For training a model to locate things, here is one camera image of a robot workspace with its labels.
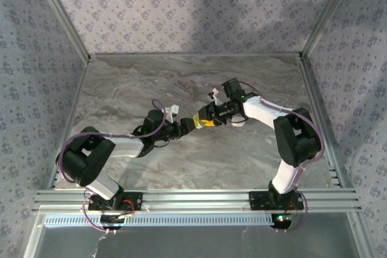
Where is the grey metal lower panel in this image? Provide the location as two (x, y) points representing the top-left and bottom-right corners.
(24, 224), (369, 258)

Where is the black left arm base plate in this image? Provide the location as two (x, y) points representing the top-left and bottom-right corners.
(87, 191), (143, 212)

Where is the black controller board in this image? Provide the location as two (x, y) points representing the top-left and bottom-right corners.
(270, 213), (293, 231)
(99, 213), (125, 231)

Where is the black right controller board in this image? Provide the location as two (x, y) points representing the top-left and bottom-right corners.
(270, 213), (293, 231)

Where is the white slotted cable duct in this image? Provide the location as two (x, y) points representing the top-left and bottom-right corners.
(44, 213), (275, 228)

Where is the black left controller board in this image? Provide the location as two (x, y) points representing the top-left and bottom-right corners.
(99, 213), (125, 231)

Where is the aluminium mounting rail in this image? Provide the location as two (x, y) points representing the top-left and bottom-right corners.
(33, 188), (363, 213)

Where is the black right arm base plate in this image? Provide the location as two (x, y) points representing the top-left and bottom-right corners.
(248, 190), (305, 212)

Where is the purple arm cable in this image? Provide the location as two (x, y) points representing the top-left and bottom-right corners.
(238, 81), (327, 233)
(56, 98), (175, 234)

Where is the aluminium table edge bar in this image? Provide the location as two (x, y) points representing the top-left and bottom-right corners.
(89, 52), (303, 59)

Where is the aluminium side rail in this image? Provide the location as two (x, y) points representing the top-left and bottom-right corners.
(47, 58), (91, 191)
(298, 54), (347, 189)

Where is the aluminium corner post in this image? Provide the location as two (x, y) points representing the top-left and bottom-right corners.
(301, 0), (362, 58)
(30, 0), (91, 62)

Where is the white earbud charging case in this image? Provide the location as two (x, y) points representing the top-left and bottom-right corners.
(226, 117), (247, 128)

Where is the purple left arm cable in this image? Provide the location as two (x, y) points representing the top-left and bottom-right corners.
(56, 98), (175, 234)

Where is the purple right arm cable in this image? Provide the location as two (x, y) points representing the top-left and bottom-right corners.
(238, 81), (327, 233)

